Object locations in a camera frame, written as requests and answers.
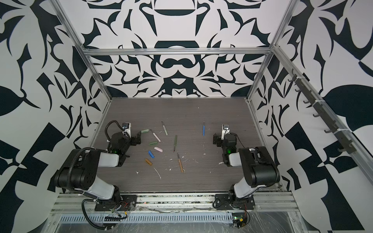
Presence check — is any dark green pen cap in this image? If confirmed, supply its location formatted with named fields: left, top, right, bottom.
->
left=149, top=141, right=159, bottom=146

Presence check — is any dark green pen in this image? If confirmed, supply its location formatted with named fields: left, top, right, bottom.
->
left=173, top=135, right=178, bottom=152

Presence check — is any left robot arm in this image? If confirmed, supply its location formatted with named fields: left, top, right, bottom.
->
left=53, top=120, right=142, bottom=204

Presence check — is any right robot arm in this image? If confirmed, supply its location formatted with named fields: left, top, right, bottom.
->
left=213, top=133, right=280, bottom=201

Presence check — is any blue pen cap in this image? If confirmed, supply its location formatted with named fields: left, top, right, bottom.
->
left=148, top=150, right=155, bottom=158

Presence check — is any pink pen cap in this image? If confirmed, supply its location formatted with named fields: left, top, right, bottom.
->
left=154, top=147, right=163, bottom=153

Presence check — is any pink pen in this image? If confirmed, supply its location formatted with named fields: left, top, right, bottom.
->
left=150, top=129, right=161, bottom=142

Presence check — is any light green pen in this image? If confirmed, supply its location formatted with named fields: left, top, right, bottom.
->
left=161, top=121, right=169, bottom=136

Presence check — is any orange pen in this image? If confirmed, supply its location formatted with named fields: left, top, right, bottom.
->
left=177, top=152, right=184, bottom=173

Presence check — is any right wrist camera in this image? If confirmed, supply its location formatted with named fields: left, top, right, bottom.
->
left=221, top=124, right=230, bottom=140

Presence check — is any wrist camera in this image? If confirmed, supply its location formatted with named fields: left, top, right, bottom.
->
left=221, top=124, right=230, bottom=140
left=122, top=122, right=131, bottom=138

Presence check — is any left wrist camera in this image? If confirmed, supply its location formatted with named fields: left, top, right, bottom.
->
left=122, top=122, right=131, bottom=138

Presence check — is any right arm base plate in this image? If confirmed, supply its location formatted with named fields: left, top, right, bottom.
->
left=212, top=194, right=255, bottom=210

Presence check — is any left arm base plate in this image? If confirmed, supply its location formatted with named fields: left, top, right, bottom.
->
left=95, top=195, right=138, bottom=212

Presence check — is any aluminium front rail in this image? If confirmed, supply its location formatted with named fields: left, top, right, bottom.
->
left=49, top=190, right=299, bottom=215

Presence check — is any white cable duct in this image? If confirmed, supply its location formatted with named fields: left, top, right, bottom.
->
left=59, top=213, right=234, bottom=224

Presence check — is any wall hook rack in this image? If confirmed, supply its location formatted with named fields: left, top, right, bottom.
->
left=289, top=70, right=357, bottom=154

